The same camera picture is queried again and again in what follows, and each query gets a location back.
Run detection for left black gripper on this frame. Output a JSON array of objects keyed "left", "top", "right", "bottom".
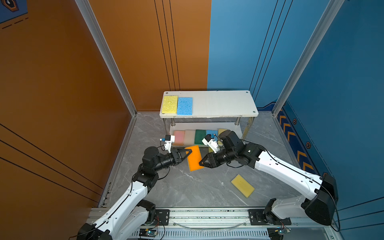
[{"left": 152, "top": 149, "right": 191, "bottom": 175}]

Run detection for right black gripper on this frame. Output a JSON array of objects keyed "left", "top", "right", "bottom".
[{"left": 197, "top": 149, "right": 237, "bottom": 169}]

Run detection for orange sponge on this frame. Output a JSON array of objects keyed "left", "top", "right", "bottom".
[{"left": 185, "top": 146, "right": 204, "bottom": 172}]

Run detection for white beige sponge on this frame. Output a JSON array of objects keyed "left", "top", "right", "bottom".
[{"left": 183, "top": 130, "right": 196, "bottom": 147}]

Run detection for pink sponge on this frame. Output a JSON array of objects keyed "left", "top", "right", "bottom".
[{"left": 173, "top": 130, "right": 185, "bottom": 146}]

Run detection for light blue sponge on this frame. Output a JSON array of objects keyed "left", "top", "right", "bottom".
[
  {"left": 206, "top": 130, "right": 218, "bottom": 138},
  {"left": 177, "top": 97, "right": 193, "bottom": 116}
]

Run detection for yellow green sponge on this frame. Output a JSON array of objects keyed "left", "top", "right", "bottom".
[{"left": 162, "top": 96, "right": 178, "bottom": 114}]

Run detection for white two-tier shelf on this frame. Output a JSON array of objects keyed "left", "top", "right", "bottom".
[{"left": 160, "top": 91, "right": 259, "bottom": 138}]

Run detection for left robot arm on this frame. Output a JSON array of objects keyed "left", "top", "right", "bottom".
[{"left": 75, "top": 147, "right": 193, "bottom": 240}]

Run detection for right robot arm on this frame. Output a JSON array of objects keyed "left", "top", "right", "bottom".
[{"left": 199, "top": 130, "right": 339, "bottom": 226}]

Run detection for left green circuit board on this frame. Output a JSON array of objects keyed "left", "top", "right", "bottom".
[{"left": 139, "top": 229, "right": 159, "bottom": 239}]

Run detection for right circuit board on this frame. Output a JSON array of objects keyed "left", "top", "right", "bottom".
[{"left": 267, "top": 228, "right": 291, "bottom": 240}]

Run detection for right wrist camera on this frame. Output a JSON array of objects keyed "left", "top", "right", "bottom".
[{"left": 202, "top": 134, "right": 220, "bottom": 154}]

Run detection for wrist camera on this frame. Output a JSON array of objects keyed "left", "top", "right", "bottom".
[
  {"left": 202, "top": 134, "right": 220, "bottom": 154},
  {"left": 160, "top": 135, "right": 175, "bottom": 153}
]

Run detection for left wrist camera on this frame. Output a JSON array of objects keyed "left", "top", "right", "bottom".
[{"left": 160, "top": 135, "right": 175, "bottom": 153}]

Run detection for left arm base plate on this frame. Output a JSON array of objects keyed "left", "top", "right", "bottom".
[{"left": 154, "top": 209, "right": 170, "bottom": 226}]

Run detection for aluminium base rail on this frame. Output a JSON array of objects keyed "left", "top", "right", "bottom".
[{"left": 79, "top": 206, "right": 343, "bottom": 240}]

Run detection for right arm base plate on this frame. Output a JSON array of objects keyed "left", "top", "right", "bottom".
[{"left": 248, "top": 209, "right": 292, "bottom": 226}]

